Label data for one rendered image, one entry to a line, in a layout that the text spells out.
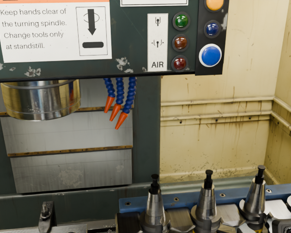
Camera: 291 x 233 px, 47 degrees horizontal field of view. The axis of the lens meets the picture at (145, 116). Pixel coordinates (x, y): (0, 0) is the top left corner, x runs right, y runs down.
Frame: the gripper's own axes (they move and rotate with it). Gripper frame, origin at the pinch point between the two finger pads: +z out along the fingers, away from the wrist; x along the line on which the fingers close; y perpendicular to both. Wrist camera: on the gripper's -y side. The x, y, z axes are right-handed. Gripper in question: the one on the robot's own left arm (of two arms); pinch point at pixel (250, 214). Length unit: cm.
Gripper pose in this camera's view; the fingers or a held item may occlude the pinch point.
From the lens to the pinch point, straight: 82.0
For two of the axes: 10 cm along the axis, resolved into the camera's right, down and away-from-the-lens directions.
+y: -0.1, 9.1, 4.2
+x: 9.9, -0.5, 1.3
